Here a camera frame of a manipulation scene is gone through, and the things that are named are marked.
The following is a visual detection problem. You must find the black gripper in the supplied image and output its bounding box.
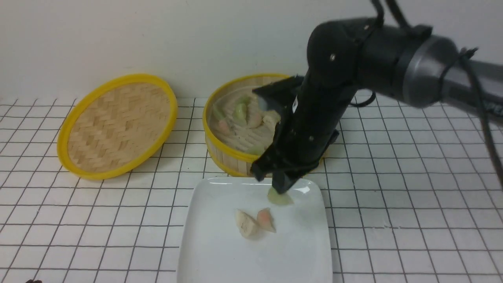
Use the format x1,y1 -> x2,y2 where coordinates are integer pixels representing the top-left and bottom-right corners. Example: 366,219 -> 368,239
250,76 -> 358,195

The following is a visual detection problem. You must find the pale green dumpling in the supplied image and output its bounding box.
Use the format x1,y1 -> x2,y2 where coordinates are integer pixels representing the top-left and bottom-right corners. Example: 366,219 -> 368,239
267,187 -> 294,206

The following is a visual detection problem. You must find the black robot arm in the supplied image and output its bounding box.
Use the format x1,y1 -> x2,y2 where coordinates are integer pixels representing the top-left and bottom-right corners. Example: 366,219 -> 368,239
250,18 -> 502,194

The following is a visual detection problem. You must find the pink dumpling on plate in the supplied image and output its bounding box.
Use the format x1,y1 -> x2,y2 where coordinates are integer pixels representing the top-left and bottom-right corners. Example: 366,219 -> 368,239
256,208 -> 276,233

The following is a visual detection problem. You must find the white dumpling on plate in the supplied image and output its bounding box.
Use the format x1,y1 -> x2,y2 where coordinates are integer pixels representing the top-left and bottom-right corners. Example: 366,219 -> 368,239
234,209 -> 259,238

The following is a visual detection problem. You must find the white square plate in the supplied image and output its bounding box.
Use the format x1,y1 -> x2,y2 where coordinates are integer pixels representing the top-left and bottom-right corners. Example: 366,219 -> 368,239
177,177 -> 333,283

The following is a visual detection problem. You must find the green dumpling front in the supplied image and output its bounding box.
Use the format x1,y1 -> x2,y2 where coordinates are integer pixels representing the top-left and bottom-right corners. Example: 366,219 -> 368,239
246,145 -> 266,156

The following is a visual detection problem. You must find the pale pink dumpling centre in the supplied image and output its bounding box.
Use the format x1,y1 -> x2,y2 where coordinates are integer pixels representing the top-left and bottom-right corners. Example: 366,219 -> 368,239
246,103 -> 263,129

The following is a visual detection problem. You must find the yellow rimmed bamboo steamer basket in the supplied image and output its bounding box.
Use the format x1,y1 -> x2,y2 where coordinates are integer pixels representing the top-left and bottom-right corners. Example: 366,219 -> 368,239
202,73 -> 287,177

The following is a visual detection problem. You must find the green dumpling left centre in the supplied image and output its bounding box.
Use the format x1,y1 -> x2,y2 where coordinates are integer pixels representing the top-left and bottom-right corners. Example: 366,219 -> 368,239
232,96 -> 250,127

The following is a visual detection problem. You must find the pink dumpling left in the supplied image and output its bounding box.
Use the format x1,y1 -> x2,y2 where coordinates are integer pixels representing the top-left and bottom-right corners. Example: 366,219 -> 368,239
217,119 -> 232,136

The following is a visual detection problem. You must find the yellow rimmed bamboo steamer lid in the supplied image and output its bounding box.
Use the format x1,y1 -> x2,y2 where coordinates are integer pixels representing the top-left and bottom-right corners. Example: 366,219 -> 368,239
57,74 -> 178,180

